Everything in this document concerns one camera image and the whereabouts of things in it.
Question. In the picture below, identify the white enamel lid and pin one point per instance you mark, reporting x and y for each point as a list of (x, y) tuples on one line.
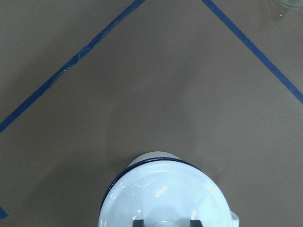
[(165, 196)]

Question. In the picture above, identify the clear glass funnel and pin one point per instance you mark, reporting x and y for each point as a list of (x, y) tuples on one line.
[(291, 4)]

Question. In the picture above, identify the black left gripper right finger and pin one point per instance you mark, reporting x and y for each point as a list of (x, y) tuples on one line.
[(196, 223)]

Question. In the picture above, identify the white enamel mug blue rim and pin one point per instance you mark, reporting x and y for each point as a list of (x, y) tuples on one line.
[(165, 196)]

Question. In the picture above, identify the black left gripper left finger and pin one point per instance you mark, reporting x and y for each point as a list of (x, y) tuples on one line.
[(138, 223)]

